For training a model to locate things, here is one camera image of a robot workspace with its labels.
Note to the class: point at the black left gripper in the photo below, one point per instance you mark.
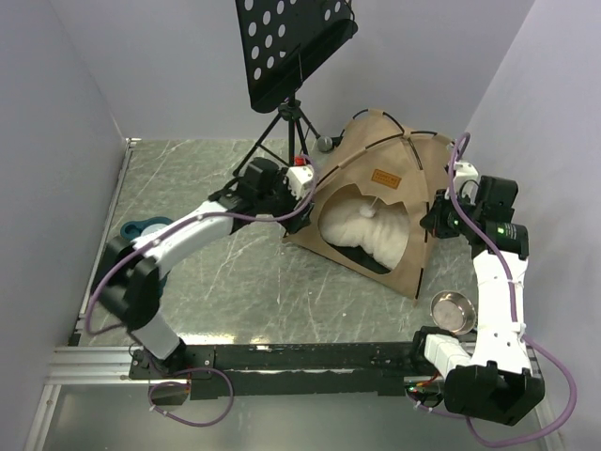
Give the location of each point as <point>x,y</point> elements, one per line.
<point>298,222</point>

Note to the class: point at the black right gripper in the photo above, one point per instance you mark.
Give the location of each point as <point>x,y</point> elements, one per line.
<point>436,223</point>

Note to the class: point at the cream white pillow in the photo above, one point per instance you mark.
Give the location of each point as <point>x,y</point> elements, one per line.
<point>384,237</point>

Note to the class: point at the tan pet tent fabric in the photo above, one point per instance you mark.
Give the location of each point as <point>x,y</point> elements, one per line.
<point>372,193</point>

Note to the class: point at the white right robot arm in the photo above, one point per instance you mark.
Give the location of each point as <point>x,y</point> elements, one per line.
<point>495,382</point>

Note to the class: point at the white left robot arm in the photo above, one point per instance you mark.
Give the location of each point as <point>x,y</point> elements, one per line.
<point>129,277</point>

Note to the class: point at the orange leather tent label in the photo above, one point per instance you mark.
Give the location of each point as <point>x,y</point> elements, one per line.
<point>386,178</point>

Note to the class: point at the steel pet bowl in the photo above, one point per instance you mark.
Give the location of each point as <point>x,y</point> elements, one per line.
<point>452,311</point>

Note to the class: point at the teal pet bowl holder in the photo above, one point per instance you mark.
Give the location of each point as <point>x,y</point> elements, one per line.
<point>131,230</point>

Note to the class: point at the white pompom cat toy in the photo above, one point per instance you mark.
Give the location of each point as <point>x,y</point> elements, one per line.
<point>369,208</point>

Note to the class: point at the black microphone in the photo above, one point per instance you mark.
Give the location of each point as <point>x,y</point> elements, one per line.
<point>326,144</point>

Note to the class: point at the white paw print bowl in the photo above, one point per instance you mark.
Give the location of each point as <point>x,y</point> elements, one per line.
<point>150,229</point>

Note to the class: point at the black music stand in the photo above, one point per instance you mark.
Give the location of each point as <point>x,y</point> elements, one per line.
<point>284,43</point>

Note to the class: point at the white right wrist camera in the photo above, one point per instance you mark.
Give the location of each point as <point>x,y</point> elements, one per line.
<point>466,179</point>

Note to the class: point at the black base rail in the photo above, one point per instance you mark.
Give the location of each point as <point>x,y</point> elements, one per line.
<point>384,368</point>

